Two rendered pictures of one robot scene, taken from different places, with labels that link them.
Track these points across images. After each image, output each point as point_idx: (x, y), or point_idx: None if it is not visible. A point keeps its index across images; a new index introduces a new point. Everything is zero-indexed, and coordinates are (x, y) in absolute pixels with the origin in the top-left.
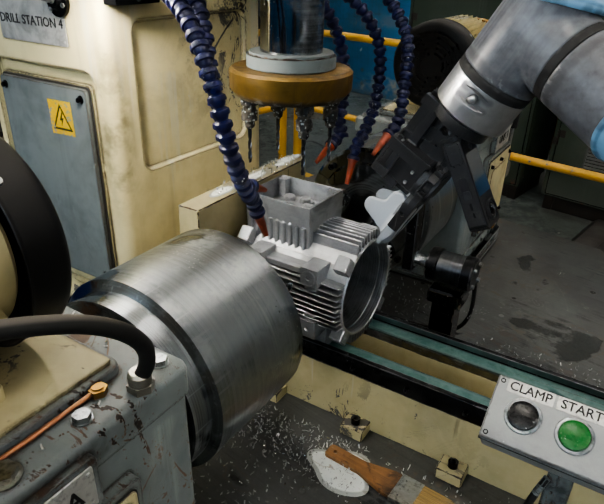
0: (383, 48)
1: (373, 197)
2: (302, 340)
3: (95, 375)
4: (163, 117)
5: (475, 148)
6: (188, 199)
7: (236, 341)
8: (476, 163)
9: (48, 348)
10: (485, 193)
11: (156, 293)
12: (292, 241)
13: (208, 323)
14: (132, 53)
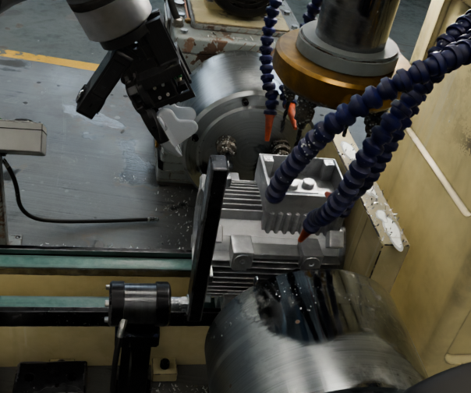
0: (365, 139)
1: (188, 107)
2: (182, 143)
3: (193, 19)
4: (433, 98)
5: (109, 58)
6: (405, 189)
7: (191, 86)
8: (104, 63)
9: (221, 19)
10: (90, 83)
11: (231, 54)
12: None
13: (203, 70)
14: (437, 18)
